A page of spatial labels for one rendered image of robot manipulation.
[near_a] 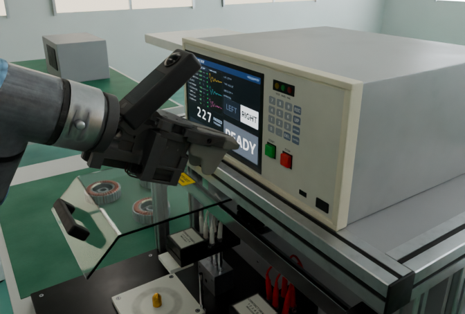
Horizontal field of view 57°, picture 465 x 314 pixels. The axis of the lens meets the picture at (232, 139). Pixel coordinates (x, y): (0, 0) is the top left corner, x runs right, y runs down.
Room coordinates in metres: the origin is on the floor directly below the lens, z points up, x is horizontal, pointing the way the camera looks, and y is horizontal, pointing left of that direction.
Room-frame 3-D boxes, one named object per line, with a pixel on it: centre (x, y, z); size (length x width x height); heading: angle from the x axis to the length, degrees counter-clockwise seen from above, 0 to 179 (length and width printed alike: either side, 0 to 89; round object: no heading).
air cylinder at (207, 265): (0.79, 0.04, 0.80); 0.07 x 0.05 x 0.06; 33
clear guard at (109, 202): (0.71, 0.15, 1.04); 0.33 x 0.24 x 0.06; 123
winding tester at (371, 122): (0.77, -0.18, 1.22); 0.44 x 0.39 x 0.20; 33
